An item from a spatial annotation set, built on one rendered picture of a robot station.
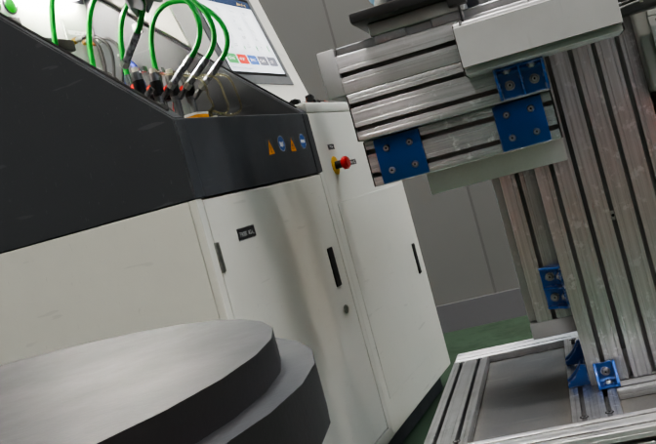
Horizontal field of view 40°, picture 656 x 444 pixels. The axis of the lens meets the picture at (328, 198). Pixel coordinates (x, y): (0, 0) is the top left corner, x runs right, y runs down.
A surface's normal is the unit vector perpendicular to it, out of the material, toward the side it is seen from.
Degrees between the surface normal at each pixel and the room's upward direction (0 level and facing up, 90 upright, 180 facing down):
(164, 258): 90
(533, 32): 90
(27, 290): 90
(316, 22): 90
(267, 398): 0
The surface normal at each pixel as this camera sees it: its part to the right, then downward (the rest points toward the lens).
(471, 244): -0.23, 0.07
